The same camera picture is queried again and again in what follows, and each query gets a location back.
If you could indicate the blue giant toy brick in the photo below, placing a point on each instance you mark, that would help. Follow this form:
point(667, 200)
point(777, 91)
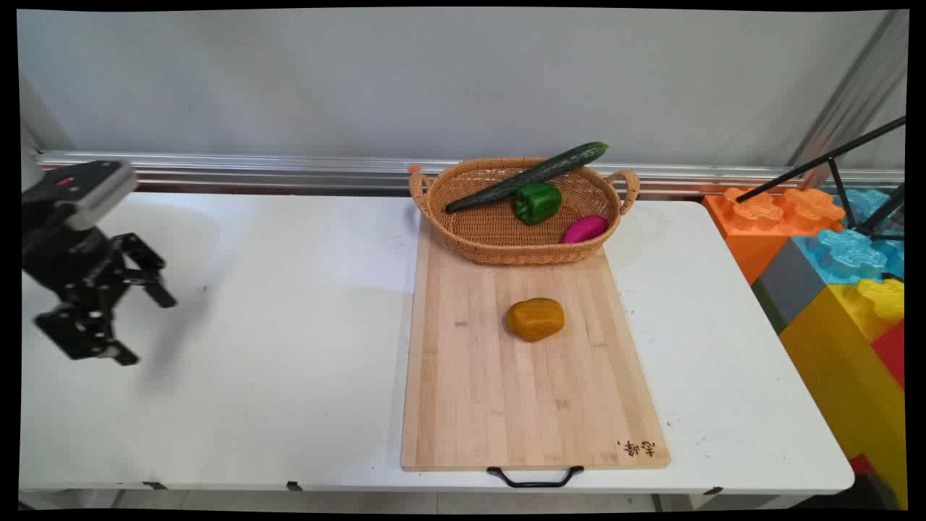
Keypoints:
point(850, 257)

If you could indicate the magenta eggplant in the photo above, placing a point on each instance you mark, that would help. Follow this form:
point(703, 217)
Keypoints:
point(584, 229)

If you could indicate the gray giant toy brick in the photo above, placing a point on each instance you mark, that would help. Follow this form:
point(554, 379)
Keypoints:
point(788, 286)

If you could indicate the aluminium rail along wall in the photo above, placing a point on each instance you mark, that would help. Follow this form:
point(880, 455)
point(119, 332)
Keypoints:
point(253, 168)

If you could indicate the long dark green cucumber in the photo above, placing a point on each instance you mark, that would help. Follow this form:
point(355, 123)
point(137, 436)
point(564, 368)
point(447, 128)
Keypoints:
point(528, 176)

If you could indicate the diagonal aluminium post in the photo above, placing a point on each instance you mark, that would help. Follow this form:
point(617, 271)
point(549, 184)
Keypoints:
point(846, 94)

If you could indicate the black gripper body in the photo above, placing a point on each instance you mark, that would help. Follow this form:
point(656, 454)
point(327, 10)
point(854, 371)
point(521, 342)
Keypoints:
point(69, 260)

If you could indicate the green bell pepper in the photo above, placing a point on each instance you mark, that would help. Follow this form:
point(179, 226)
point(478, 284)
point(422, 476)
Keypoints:
point(537, 202)

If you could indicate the black tripod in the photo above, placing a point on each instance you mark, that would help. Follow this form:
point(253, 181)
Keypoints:
point(839, 181)

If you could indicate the gray black wrist camera module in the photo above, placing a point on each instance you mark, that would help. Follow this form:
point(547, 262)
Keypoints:
point(94, 188)

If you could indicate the red giant toy brick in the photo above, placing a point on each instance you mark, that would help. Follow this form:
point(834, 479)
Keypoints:
point(891, 354)

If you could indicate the yellow-brown potato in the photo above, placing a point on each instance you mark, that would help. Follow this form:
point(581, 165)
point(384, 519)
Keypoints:
point(535, 319)

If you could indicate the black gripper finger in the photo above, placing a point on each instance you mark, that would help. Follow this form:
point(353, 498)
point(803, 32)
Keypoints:
point(79, 333)
point(141, 264)

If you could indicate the orange giant toy brick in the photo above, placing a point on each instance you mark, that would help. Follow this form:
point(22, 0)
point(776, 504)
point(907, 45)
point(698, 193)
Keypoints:
point(752, 224)

